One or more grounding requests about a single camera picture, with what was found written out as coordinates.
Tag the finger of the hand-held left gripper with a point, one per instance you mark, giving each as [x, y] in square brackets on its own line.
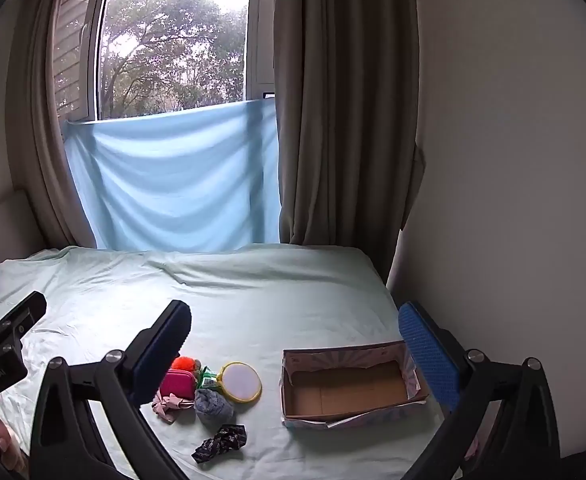
[25, 310]

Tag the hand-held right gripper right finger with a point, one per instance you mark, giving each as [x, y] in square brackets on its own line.
[428, 355]

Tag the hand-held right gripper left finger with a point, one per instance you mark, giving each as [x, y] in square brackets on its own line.
[165, 350]

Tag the orange pompom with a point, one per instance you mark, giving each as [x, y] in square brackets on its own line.
[182, 364]

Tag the pink pouch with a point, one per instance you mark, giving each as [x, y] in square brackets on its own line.
[177, 384]

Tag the green tissue packet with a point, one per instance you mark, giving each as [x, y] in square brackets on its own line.
[208, 379]

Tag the pink scrunchie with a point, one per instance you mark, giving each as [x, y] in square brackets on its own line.
[169, 406]

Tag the grey-blue sock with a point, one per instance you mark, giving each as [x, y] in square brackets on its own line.
[213, 404]

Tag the round yellow-rimmed mirror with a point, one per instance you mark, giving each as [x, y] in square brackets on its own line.
[240, 381]

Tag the cardboard box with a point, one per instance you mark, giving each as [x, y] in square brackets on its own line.
[345, 392]

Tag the black patterned cloth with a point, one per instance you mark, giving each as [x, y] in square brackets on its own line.
[220, 442]

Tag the person's left hand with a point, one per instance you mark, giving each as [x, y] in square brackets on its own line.
[4, 440]

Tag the beige headboard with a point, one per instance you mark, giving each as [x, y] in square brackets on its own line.
[5, 232]

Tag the pale green bed sheet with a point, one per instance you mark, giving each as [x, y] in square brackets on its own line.
[253, 305]

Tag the light blue hanging cloth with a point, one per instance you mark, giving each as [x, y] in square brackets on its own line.
[178, 180]

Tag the narrow brown curtain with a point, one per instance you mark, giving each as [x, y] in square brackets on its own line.
[43, 125]

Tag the wide brown curtain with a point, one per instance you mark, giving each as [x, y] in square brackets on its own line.
[345, 110]

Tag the window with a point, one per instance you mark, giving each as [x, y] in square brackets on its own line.
[168, 40]

